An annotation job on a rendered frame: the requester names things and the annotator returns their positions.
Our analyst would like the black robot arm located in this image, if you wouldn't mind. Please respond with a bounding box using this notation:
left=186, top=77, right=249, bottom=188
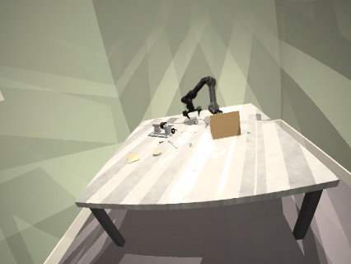
left=181, top=76, right=223, bottom=114

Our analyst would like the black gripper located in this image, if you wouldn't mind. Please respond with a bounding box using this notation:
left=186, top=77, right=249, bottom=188
left=183, top=104, right=202, bottom=119

